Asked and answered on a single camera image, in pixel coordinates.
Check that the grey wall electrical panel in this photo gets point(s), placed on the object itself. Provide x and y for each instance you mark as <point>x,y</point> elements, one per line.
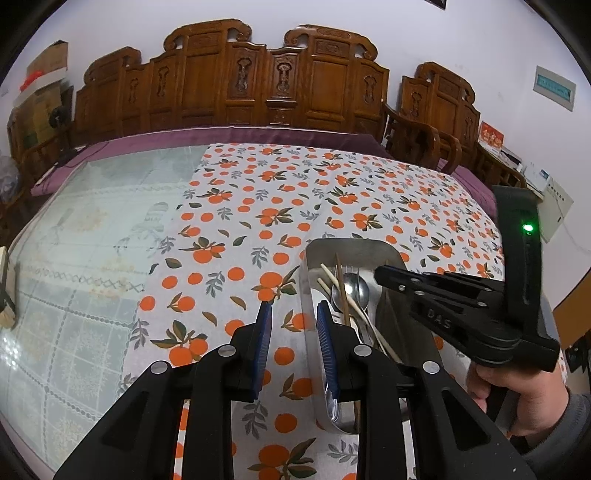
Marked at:
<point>554,87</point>

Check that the white flat box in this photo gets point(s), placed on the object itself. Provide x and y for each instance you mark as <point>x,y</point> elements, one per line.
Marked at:
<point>51,81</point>

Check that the purple armchair cushion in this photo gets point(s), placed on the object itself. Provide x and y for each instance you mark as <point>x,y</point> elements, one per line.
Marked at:
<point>475,184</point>

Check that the red plastic bag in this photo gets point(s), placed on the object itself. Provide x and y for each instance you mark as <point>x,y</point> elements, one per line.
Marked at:
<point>28,81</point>

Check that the white wall cabinet door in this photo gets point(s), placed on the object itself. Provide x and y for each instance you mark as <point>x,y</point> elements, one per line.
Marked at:
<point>556,207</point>

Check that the carved wooden armchair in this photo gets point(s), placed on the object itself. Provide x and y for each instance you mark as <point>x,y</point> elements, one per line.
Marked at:
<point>443,101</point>

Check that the slim steel fork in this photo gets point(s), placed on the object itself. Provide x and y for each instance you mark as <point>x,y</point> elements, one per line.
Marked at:
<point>351,271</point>

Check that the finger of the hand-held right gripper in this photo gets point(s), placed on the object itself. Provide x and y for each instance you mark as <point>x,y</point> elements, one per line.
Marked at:
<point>438,286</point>
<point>443,318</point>

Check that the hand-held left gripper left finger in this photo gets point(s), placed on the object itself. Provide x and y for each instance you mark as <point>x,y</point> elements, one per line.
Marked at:
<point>263,337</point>

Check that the light bamboo chopstick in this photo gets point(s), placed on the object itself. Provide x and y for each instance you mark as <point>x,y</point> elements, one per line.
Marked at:
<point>328,273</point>

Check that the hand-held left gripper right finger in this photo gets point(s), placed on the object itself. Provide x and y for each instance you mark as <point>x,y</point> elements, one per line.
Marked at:
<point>325,341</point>

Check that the orange print tablecloth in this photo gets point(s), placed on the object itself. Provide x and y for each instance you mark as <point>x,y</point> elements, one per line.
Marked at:
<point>277,194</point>

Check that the rectangular metal tray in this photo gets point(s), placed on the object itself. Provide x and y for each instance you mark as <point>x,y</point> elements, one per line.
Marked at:
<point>369,254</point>

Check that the person's right hand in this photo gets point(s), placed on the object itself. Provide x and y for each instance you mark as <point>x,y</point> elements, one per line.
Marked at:
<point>540,392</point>

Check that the black fan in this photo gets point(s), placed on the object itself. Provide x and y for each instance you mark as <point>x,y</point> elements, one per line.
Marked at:
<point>57,117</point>

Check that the person's right forearm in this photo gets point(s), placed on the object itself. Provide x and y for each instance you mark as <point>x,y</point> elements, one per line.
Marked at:
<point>563,438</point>

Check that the large brown cardboard box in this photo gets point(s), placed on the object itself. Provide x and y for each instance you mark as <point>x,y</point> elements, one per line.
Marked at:
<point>37,115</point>

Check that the carved wooden sofa bench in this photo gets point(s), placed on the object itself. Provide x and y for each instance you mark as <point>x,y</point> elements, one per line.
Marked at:
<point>198,83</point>

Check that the white desk device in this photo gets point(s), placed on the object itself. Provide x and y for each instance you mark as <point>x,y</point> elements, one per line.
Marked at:
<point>539,177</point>

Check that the steel spoon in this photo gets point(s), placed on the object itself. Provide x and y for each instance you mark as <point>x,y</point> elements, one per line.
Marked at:
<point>339,295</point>
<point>361,290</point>

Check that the red gift box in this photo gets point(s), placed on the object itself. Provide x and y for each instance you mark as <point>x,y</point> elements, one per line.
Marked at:
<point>491,134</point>

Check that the long purple sofa cushion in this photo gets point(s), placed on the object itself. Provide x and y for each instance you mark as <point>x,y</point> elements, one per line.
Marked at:
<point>138,141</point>

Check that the small brown cardboard box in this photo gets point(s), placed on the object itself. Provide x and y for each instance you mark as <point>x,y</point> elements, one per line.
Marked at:
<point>48,57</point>

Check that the wooden block with black band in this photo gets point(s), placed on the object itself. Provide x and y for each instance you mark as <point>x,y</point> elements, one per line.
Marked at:
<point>7,314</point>

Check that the white printer box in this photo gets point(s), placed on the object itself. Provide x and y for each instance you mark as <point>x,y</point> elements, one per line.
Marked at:
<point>511,157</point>

